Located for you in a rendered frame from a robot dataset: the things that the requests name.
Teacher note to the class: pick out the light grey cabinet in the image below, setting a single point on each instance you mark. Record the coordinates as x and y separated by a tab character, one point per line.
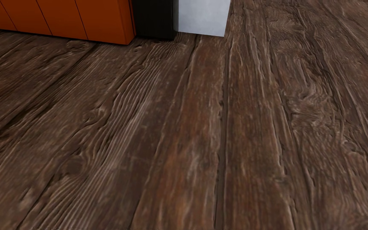
203	16

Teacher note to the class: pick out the black cabinet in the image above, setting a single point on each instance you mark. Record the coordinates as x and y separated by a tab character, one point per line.
153	17

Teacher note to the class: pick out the orange panelled cabinet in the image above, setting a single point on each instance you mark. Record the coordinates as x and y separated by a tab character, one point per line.
65	17

